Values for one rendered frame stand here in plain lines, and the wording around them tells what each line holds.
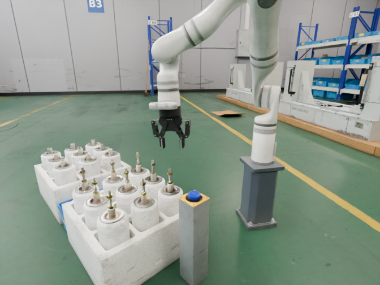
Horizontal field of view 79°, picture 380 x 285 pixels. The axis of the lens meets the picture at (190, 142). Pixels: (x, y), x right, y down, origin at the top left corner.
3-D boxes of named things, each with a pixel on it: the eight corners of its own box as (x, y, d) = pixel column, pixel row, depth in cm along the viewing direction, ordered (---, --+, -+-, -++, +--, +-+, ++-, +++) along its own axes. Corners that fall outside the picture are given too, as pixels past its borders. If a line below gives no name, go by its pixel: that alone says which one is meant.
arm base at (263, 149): (265, 156, 108) (269, 121, 102) (276, 164, 99) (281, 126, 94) (247, 158, 106) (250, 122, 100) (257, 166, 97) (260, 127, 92)
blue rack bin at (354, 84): (361, 88, 541) (363, 78, 535) (376, 89, 506) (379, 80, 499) (343, 88, 531) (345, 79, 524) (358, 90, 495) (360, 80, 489)
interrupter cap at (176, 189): (178, 185, 92) (178, 184, 92) (181, 195, 85) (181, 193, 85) (159, 187, 90) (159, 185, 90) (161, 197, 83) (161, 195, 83)
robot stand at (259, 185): (261, 208, 120) (267, 154, 111) (277, 225, 106) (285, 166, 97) (235, 211, 117) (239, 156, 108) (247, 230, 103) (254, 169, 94)
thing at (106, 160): (117, 178, 137) (115, 150, 131) (125, 184, 130) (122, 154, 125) (102, 183, 131) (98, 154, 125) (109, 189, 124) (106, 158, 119)
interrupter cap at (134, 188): (120, 197, 83) (120, 195, 83) (115, 188, 90) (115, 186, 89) (141, 191, 87) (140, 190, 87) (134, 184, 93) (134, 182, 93)
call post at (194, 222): (194, 264, 85) (194, 190, 76) (207, 276, 80) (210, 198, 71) (179, 275, 81) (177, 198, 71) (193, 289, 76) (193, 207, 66)
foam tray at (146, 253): (147, 205, 122) (145, 175, 117) (198, 244, 95) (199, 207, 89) (68, 241, 97) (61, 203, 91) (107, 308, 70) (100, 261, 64)
